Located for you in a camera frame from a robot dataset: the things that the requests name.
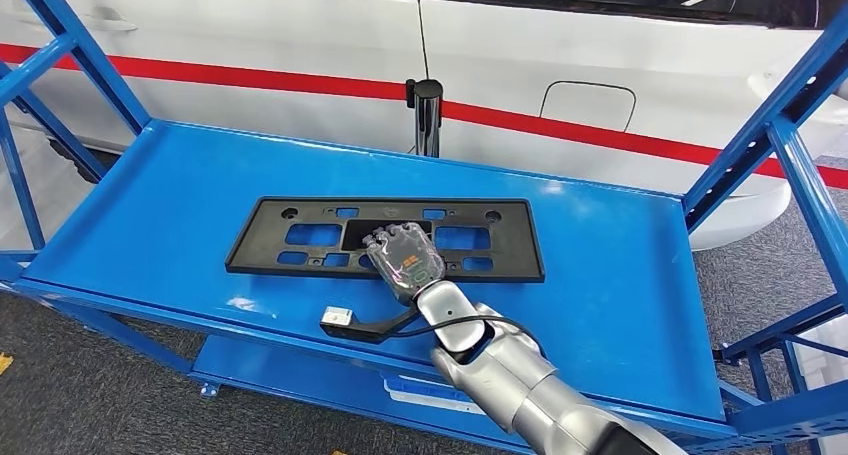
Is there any red barrier belt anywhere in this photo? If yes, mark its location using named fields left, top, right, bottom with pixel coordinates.
left=441, top=100, right=848, bottom=192
left=0, top=42, right=409, bottom=102

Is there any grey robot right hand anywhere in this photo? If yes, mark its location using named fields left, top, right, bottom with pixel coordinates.
left=360, top=221, right=446, bottom=308

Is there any black plastic plate bracket part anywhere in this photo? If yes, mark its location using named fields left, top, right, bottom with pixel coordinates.
left=224, top=196, right=547, bottom=285

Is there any white car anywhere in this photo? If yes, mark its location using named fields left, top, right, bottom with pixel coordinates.
left=0, top=0, right=848, bottom=252

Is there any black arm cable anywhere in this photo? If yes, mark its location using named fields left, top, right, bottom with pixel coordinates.
left=397, top=315, right=545, bottom=357

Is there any blue metal shelf rack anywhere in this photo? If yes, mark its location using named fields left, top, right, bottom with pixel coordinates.
left=0, top=0, right=848, bottom=455

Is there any black chrome stanchion post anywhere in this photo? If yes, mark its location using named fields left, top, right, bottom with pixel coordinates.
left=405, top=78, right=445, bottom=159

